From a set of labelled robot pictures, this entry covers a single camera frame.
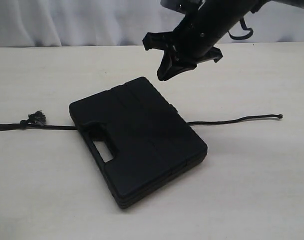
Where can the black plastic carrying case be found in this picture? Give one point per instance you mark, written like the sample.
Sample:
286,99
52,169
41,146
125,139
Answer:
137,139

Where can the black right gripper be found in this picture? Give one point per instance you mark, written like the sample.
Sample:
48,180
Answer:
184,48

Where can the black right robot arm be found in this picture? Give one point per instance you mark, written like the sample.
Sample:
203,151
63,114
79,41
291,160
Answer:
217,17

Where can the white backdrop curtain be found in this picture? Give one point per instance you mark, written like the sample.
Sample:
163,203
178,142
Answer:
113,22

